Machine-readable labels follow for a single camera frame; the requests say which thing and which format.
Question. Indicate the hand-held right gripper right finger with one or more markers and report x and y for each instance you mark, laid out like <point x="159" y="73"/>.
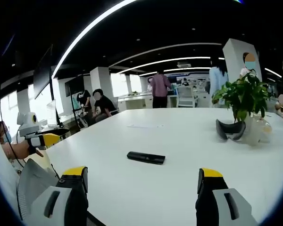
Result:
<point x="217" y="202"/>

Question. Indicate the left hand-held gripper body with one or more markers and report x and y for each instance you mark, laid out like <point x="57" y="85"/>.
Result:
<point x="26" y="123"/>

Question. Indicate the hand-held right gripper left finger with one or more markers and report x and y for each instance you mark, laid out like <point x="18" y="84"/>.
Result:
<point x="61" y="202"/>

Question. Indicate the black remote control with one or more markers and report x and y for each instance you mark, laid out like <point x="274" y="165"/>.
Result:
<point x="146" y="157"/>

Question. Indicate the person's left hand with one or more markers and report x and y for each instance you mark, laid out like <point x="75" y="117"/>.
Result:
<point x="31" y="150"/>

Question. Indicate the black tray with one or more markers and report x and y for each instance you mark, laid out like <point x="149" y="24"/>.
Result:
<point x="53" y="131"/>

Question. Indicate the person's head with mask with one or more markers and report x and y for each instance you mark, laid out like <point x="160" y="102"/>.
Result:
<point x="3" y="134"/>

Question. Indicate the clear plastic bag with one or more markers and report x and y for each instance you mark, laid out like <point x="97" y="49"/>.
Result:
<point x="52" y="113"/>

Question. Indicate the grey worn device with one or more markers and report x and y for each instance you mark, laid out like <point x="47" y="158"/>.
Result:
<point x="35" y="181"/>

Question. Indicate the large black screen on stand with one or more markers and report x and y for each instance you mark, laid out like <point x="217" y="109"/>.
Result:
<point x="42" y="77"/>

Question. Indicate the person's white shirt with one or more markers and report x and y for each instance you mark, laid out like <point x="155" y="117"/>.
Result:
<point x="2" y="169"/>

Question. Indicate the black headset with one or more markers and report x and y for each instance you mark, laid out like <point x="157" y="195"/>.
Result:
<point x="228" y="131"/>

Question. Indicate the clear glass vase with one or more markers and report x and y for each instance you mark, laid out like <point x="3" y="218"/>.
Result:
<point x="258" y="134"/>

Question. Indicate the white counter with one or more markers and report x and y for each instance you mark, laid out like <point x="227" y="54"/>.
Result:
<point x="135" y="101"/>

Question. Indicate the white paper sheet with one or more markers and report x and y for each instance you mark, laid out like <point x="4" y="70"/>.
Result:
<point x="143" y="125"/>

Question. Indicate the long curved ceiling light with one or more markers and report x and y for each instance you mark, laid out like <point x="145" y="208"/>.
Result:
<point x="85" y="35"/>

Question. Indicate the white office chair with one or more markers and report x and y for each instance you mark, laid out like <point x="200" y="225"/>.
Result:
<point x="185" y="97"/>

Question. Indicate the green potted plant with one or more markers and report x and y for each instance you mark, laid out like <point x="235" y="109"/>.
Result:
<point x="245" y="96"/>

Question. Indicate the ceiling air conditioner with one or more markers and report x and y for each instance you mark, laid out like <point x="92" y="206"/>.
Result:
<point x="184" y="64"/>

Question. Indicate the small black wall screen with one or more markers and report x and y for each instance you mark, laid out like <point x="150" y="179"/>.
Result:
<point x="73" y="86"/>

